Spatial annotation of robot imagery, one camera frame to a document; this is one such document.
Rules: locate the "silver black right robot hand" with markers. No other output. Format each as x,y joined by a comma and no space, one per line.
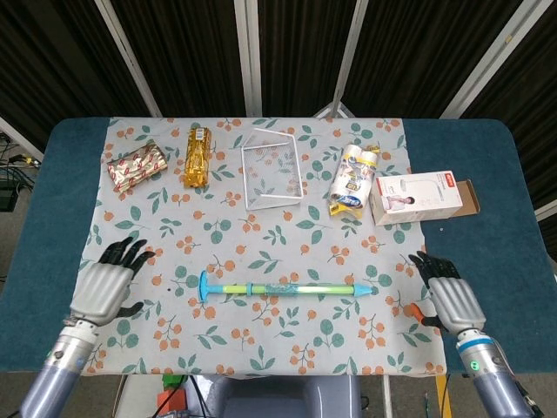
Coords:
457,305

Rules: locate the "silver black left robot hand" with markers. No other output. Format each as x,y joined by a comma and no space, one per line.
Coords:
102,291

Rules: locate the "green block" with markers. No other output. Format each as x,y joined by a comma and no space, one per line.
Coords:
172,381

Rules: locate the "white and red product box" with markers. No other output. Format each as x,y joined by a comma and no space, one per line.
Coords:
418,198

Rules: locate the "orange block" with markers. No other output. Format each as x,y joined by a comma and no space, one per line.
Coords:
172,400

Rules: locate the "black power box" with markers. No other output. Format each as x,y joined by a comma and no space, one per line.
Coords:
8,197

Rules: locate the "pack of white rolls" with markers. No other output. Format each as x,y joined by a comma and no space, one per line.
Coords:
352,183

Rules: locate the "gold foil brick package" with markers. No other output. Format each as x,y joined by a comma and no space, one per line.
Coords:
198,157

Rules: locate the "floral orange-fruit tablecloth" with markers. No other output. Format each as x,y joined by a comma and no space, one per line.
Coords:
278,339

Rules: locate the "grey robot torso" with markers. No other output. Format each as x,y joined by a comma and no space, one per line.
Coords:
287,400

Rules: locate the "white partition frame post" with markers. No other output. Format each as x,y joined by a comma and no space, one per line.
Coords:
487,61
546,211
350,48
22,138
250,56
130,61

